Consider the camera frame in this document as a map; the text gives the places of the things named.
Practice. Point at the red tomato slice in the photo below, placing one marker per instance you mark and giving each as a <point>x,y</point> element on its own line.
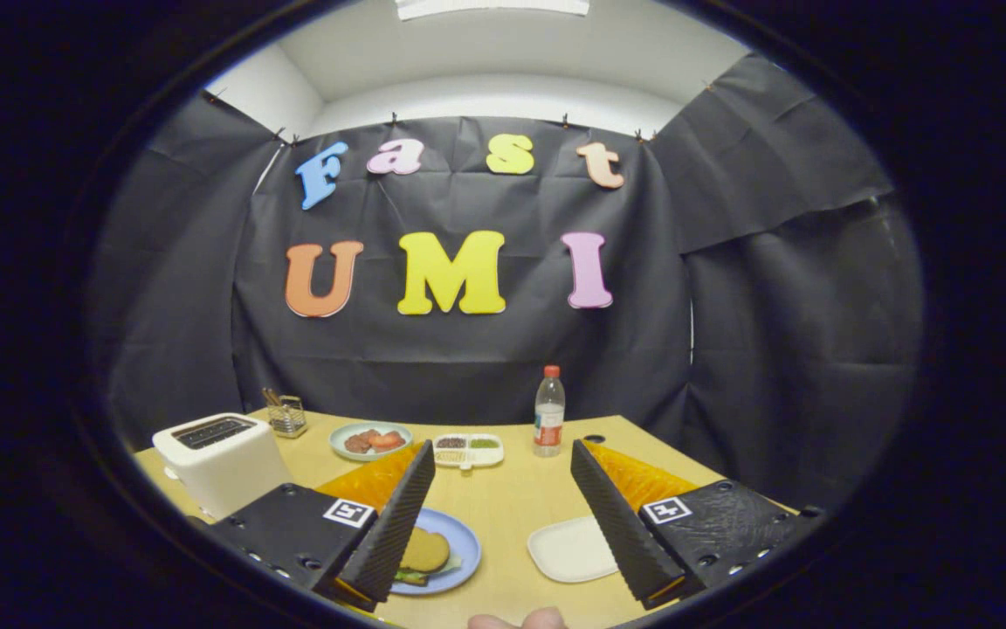
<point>388,439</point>

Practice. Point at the white toaster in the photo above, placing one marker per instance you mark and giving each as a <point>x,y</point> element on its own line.
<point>223,476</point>

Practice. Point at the brown meat piece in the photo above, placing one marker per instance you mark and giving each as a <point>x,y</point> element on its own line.
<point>357,443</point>

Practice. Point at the white divided condiment tray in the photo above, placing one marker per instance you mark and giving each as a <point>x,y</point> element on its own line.
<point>468,452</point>

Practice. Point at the ceiling light panel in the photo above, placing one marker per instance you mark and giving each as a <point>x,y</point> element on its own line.
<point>492,7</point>

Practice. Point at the pale green plate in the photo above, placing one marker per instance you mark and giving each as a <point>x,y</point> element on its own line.
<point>341,452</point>

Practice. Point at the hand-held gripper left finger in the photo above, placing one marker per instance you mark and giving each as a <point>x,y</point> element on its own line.
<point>398,524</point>

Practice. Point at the green lettuce leaf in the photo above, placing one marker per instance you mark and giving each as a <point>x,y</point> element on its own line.
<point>411,577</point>

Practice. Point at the white rounded square plate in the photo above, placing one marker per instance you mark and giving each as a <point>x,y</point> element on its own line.
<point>568,550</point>

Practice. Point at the brown bread slice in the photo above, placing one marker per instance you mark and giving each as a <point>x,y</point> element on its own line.
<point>424,550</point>

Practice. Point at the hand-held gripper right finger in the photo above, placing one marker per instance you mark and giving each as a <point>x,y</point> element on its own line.
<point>616,533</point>

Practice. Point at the clear bottle red cap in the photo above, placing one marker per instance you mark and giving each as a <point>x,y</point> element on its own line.
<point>549,419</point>

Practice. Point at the blue round plate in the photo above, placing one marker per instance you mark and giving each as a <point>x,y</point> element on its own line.
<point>465,546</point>

